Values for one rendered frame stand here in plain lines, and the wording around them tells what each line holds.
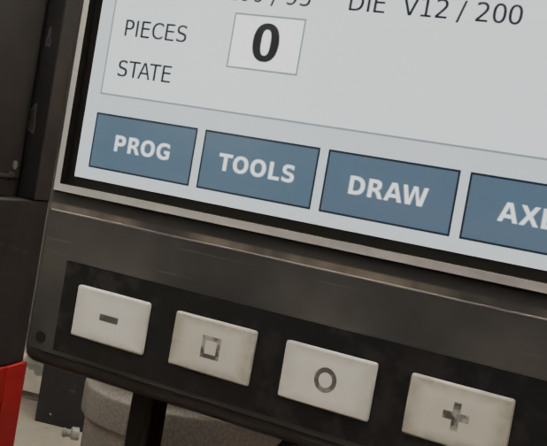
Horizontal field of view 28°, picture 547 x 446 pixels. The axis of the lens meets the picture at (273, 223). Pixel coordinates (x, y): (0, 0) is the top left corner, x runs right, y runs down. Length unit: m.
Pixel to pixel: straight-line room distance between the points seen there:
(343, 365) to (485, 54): 0.12
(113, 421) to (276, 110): 0.24
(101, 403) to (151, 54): 0.22
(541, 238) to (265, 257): 0.10
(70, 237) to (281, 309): 0.10
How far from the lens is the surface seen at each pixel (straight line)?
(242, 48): 0.43
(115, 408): 0.60
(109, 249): 0.45
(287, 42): 0.42
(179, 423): 0.59
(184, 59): 0.44
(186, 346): 0.43
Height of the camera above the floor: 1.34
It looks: 3 degrees down
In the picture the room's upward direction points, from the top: 10 degrees clockwise
